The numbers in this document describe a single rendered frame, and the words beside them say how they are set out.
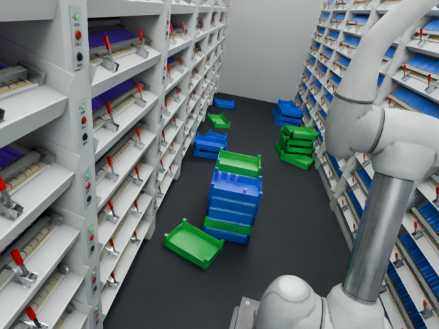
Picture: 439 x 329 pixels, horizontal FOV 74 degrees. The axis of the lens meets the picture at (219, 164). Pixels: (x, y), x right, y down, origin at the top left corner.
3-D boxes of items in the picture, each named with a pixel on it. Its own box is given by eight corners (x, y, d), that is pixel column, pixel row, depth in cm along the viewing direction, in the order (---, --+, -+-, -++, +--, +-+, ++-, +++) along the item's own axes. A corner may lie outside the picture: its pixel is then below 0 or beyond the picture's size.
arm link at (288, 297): (259, 302, 108) (270, 258, 98) (308, 318, 104) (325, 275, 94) (250, 343, 94) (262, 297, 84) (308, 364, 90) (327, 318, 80)
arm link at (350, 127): (332, 87, 85) (381, 94, 82) (316, 141, 95) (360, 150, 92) (334, 101, 74) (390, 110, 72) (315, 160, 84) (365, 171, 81)
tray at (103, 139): (155, 104, 134) (163, 87, 129) (89, 167, 80) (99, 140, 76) (115, 82, 131) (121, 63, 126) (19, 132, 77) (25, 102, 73)
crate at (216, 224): (251, 215, 198) (253, 206, 194) (250, 235, 180) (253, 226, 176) (208, 206, 198) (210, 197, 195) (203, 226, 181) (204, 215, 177)
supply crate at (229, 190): (259, 186, 186) (262, 175, 182) (259, 205, 168) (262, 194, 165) (213, 177, 187) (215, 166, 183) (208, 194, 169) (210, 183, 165)
